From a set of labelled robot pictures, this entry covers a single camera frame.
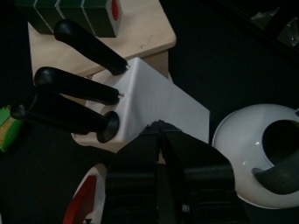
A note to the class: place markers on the dark green striped toy block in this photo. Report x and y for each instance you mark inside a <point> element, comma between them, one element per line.
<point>78,14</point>

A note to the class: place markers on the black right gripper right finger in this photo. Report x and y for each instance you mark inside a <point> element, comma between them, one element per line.
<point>202,180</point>

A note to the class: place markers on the white knife block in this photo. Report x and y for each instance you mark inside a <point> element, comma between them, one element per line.
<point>163,105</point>

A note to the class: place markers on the light wooden cutting board box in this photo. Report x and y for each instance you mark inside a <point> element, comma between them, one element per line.
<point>145,26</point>

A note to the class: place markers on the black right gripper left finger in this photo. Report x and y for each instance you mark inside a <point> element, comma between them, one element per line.
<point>133,180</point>

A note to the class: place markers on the green yellow toy corn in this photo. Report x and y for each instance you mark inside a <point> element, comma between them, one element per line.
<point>9,131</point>

